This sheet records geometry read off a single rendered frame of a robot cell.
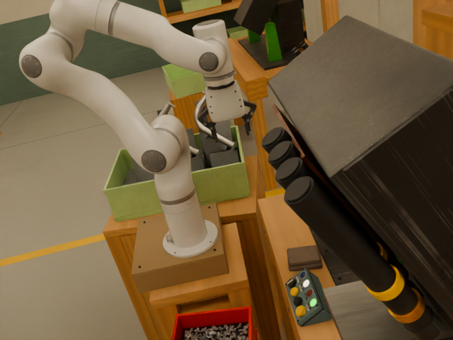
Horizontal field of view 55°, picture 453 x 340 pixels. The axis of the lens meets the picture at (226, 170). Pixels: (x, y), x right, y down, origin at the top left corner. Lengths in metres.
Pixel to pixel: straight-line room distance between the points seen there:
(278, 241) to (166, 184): 0.42
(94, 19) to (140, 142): 0.33
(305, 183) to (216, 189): 1.43
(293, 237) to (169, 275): 0.42
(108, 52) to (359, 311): 7.32
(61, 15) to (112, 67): 6.77
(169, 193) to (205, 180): 0.55
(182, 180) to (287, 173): 0.85
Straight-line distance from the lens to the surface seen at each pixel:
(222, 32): 1.15
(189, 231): 1.41
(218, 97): 1.19
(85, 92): 1.26
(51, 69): 1.22
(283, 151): 0.55
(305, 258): 1.34
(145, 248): 1.53
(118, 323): 2.72
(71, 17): 1.22
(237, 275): 1.44
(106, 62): 7.97
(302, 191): 0.46
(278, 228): 1.51
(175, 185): 1.32
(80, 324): 2.84
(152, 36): 1.15
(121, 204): 1.96
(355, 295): 0.94
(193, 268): 1.43
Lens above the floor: 1.80
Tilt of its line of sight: 28 degrees down
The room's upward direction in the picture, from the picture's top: 13 degrees counter-clockwise
